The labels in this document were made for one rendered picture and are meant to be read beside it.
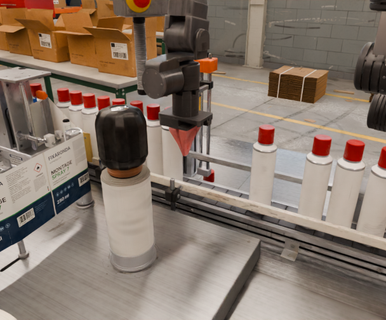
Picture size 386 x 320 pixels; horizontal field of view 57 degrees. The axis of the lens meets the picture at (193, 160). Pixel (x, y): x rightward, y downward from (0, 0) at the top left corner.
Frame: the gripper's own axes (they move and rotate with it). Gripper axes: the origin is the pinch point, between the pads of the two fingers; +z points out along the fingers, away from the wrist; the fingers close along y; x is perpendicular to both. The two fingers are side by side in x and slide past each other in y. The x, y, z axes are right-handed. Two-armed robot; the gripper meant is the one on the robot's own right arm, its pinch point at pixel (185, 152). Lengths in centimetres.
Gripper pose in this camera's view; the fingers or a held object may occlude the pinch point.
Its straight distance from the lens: 80.1
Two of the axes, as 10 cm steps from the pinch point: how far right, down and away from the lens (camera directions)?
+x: 5.0, -3.7, 7.8
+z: -0.1, 9.0, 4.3
